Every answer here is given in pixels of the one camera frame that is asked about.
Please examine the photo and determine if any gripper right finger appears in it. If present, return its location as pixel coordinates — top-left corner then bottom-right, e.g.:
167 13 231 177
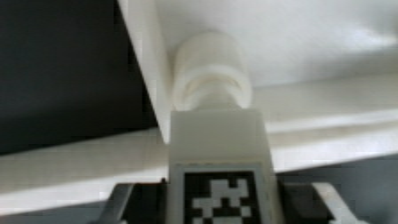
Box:
312 182 367 224

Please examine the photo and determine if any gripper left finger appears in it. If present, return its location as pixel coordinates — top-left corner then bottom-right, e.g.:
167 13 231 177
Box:
88 183 133 224

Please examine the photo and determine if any white table leg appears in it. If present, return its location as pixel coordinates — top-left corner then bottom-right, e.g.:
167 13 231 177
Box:
167 91 284 224

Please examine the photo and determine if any white U-shaped fence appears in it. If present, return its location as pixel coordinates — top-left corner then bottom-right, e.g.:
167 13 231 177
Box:
0 116 398 224

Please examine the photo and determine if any white square table top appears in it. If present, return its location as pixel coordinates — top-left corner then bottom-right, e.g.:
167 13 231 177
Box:
117 0 398 135

